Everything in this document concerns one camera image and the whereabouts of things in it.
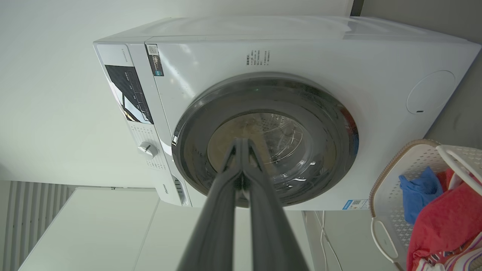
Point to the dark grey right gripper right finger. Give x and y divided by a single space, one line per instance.
267 222

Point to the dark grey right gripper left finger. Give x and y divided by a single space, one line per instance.
220 210

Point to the round black glass washer door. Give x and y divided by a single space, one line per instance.
194 150

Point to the white front-load washing machine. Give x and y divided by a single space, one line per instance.
211 64

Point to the blue energy label sticker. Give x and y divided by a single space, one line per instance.
356 204

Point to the steel perforated washer drum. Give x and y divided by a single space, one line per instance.
280 131

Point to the white washer control knob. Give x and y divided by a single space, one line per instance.
147 149

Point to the white perforated laundry basket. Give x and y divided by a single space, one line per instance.
388 195

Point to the white cabinet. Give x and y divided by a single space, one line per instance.
98 233

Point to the black washer display panel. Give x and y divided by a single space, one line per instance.
128 90

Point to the blue garment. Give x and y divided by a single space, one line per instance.
418 195

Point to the small printed text label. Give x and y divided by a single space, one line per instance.
258 57

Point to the black QR code sticker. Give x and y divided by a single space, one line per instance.
154 60

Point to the red garment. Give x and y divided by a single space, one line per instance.
448 218

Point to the white red-striped garment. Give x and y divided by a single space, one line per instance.
463 259

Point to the round white filter cover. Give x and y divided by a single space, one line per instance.
431 92

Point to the grey ribbed wall panel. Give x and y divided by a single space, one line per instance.
30 218

